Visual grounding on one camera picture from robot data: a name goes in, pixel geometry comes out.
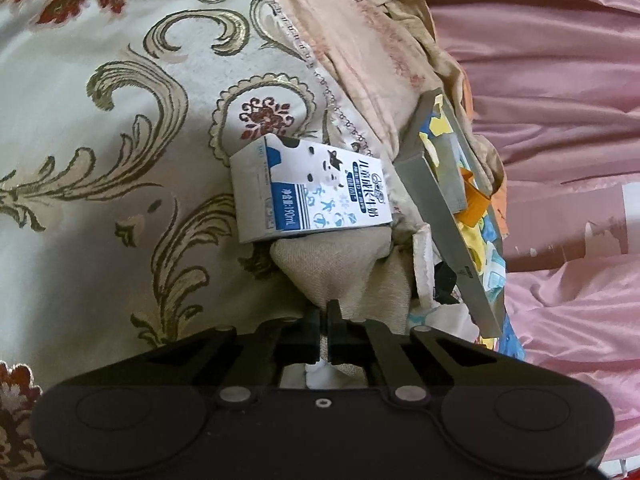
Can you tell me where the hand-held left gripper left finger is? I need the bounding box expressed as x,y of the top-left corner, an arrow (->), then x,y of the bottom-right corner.
145,306 -> 320,405

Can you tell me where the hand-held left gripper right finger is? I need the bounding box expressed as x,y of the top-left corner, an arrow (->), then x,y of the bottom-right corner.
327,300 -> 501,403

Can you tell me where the grey linen drawstring pouch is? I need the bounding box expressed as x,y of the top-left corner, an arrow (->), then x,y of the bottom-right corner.
270,225 -> 418,391

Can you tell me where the white cloth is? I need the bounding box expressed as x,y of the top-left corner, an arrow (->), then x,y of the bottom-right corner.
409,224 -> 437,311

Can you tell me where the black dotted cloth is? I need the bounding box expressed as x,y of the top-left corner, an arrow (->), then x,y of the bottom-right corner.
434,262 -> 463,306

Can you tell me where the grey box with cartoon drawing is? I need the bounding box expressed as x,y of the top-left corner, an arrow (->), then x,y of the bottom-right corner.
395,87 -> 526,361

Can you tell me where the blue and white milk carton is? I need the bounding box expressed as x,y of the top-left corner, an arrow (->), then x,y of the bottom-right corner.
229,134 -> 393,245

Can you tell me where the orange cloth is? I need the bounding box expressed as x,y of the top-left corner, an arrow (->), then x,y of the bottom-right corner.
452,72 -> 476,131

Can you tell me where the beige cloth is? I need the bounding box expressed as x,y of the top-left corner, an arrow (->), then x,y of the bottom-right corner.
260,0 -> 506,241

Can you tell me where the floral printed bedspread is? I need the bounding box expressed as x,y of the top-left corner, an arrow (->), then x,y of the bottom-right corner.
0,0 -> 401,480

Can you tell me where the pink satin curtain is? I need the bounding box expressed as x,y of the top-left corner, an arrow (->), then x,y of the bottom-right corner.
340,0 -> 640,480

